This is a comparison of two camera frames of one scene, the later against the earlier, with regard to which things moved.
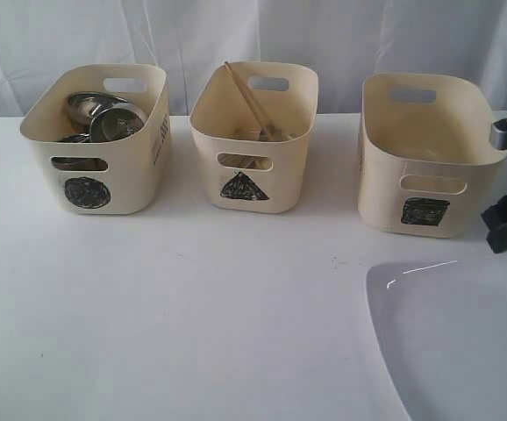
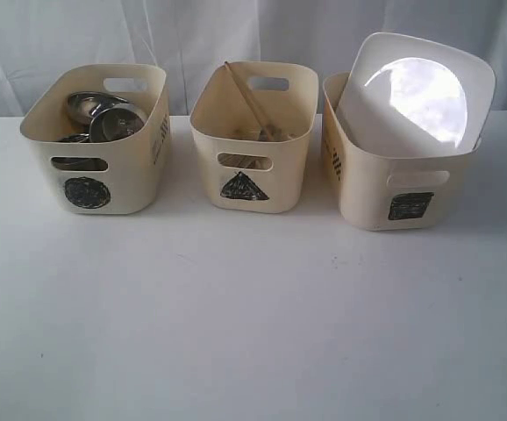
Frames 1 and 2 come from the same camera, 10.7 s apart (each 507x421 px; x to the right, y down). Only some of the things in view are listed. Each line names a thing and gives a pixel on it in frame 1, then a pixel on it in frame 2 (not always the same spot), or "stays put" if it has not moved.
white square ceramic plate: (458, 335) -> (404, 97)
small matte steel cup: (116, 121) stays put
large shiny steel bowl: (82, 106) stays put
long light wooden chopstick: (243, 160) stays put
